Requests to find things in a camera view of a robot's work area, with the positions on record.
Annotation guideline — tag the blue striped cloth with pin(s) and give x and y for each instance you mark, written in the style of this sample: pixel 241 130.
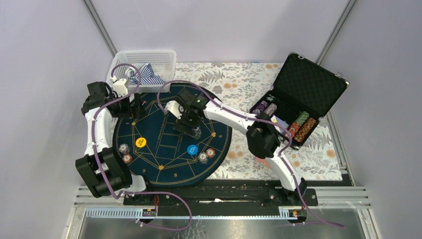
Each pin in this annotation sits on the blue striped cloth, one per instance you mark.
pixel 147 75

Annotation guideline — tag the blue small blind button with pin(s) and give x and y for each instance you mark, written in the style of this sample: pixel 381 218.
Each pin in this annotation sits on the blue small blind button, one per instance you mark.
pixel 192 149

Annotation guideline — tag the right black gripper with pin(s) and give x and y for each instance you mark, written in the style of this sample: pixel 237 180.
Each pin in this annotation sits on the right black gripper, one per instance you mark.
pixel 180 125

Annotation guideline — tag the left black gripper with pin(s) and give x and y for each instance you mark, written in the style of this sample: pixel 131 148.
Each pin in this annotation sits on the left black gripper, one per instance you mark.
pixel 133 111

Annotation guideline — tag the red white chip stack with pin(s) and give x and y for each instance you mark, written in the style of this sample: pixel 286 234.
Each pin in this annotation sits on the red white chip stack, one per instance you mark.
pixel 210 153

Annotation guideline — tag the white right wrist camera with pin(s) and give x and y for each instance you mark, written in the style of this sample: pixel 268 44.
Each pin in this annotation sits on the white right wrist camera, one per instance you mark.
pixel 174 108

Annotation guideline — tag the purple chip row in case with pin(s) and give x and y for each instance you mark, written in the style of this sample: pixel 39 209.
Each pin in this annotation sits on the purple chip row in case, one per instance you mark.
pixel 260 108

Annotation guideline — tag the orange black chip row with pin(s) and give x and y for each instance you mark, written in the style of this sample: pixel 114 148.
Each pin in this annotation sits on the orange black chip row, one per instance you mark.
pixel 305 130

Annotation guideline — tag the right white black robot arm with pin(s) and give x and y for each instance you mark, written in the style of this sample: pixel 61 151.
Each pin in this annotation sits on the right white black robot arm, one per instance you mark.
pixel 263 135

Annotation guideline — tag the red chip row in case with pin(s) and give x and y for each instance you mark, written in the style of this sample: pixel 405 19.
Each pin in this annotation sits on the red chip row in case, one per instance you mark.
pixel 294 128

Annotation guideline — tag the round dark poker mat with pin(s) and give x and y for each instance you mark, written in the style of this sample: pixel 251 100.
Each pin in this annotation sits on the round dark poker mat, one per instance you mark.
pixel 164 161

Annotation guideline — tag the blue card deck in case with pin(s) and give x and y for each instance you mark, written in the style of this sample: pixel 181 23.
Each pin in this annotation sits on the blue card deck in case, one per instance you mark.
pixel 282 123

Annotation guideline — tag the green chip row in case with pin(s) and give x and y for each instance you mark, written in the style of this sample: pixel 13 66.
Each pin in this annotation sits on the green chip row in case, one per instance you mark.
pixel 301 119

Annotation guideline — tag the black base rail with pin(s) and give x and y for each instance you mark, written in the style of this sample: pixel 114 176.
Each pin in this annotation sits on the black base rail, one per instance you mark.
pixel 218 197

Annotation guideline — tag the purple white chip row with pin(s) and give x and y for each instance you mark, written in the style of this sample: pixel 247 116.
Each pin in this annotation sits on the purple white chip row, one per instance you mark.
pixel 270 110

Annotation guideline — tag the blue ten chip stack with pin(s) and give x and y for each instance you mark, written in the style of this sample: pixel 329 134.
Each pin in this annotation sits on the blue ten chip stack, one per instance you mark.
pixel 203 158

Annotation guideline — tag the yellow big blind button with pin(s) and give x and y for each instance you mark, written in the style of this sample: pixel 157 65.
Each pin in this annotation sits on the yellow big blind button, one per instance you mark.
pixel 141 142

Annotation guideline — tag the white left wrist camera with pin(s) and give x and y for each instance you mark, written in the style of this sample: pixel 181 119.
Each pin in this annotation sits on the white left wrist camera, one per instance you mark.
pixel 120 86

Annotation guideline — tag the blue yellow fifty chip stack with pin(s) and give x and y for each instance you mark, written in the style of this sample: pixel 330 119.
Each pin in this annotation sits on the blue yellow fifty chip stack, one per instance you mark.
pixel 197 132

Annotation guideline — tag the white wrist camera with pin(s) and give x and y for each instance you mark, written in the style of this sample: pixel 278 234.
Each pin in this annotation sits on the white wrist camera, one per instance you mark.
pixel 174 108
pixel 120 86

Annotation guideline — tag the white plastic basket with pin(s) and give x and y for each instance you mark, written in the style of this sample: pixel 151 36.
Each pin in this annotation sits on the white plastic basket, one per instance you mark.
pixel 162 64

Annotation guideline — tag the black aluminium chip case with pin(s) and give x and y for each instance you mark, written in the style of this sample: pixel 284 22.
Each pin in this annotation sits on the black aluminium chip case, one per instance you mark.
pixel 302 85

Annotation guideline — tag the red playing card deck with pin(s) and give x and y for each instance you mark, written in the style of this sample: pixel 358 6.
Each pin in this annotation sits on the red playing card deck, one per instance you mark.
pixel 263 162

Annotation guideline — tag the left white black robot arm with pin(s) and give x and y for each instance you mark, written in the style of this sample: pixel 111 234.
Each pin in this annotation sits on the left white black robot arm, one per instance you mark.
pixel 103 171

